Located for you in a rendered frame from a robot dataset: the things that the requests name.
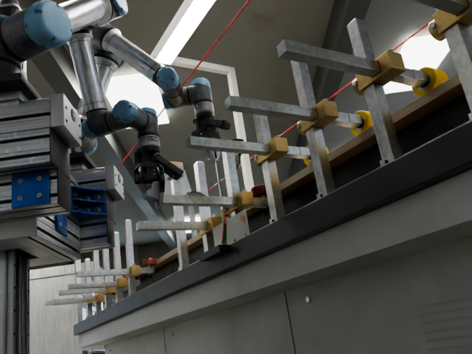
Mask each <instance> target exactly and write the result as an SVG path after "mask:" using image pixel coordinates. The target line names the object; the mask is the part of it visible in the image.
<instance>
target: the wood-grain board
mask: <svg viewBox="0 0 472 354"><path fill-rule="evenodd" d="M462 94H464V90H463V87H462V85H461V82H460V79H459V75H458V74H456V75H454V76H453V77H451V78H450V79H448V80H447V81H445V82H443V83H442V84H440V85H438V86H437V87H435V88H433V89H432V90H430V91H429V92H427V93H425V94H423V95H422V96H421V97H419V98H417V99H416V100H414V101H412V102H411V103H409V104H408V105H406V106H404V107H403V108H401V109H400V110H398V111H397V112H394V113H393V114H392V115H391V116H392V120H393V124H394V127H395V132H398V131H399V130H401V129H403V128H405V127H406V126H408V125H410V124H412V123H413V122H415V121H417V120H418V119H421V118H422V117H424V116H426V115H427V114H429V113H431V112H432V111H434V110H437V109H438V108H439V107H442V106H443V105H445V104H447V103H448V102H450V101H452V100H454V99H455V98H457V97H459V96H461V95H462ZM375 144H377V139H376V135H375V132H374V127H373V126H372V127H371V128H369V129H367V130H366V131H364V132H362V133H361V134H359V135H358V136H356V137H354V138H353V139H351V140H349V141H348V142H347V143H344V144H343V145H342V146H340V147H338V148H337V149H335V150H333V151H332V152H330V153H329V154H327V155H328V158H329V164H330V167H331V170H332V169H333V168H335V167H337V166H338V165H340V164H342V163H344V162H346V161H347V160H349V159H351V158H352V157H354V156H356V155H358V154H360V153H361V152H363V151H365V150H366V149H368V148H370V147H371V146H373V145H375ZM314 179H315V174H314V170H313V164H311V165H309V166H307V167H306V168H304V169H303V170H301V171H299V172H298V173H296V174H294V175H293V176H291V177H290V178H288V179H287V180H285V181H283V182H281V183H280V189H281V193H282V197H284V196H286V195H288V194H289V193H291V192H293V191H295V190H297V189H299V188H300V187H302V186H303V185H305V184H307V183H309V182H311V181H312V180H314ZM262 209H263V208H256V207H249V208H248V209H246V211H247V218H248V217H250V216H251V215H253V214H255V213H256V212H258V211H260V210H262ZM202 243H203V238H202V237H200V236H199V235H196V236H194V237H193V238H191V239H190V240H188V241H187V244H188V251H190V250H192V249H194V248H195V247H197V246H199V245H201V244H202ZM176 258H178V247H176V248H175V249H173V250H172V251H170V252H169V253H167V254H165V255H163V256H162V257H161V258H158V259H157V260H156V263H157V265H154V266H152V268H154V270H157V269H159V268H161V267H162V266H164V265H166V264H167V263H169V262H171V261H173V260H174V259H176ZM146 275H149V274H139V275H138V276H137V280H140V279H141V278H143V277H145V276H146Z"/></svg>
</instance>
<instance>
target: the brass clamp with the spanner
mask: <svg viewBox="0 0 472 354"><path fill-rule="evenodd" d="M233 197H237V206H234V207H228V210H227V211H226V213H227V214H228V215H230V213H232V212H233V211H243V210H244V209H248V208H249V207H251V206H253V205H254V197H253V192H244V191H241V192H239V193H237V194H236V195H235V196H233Z"/></svg>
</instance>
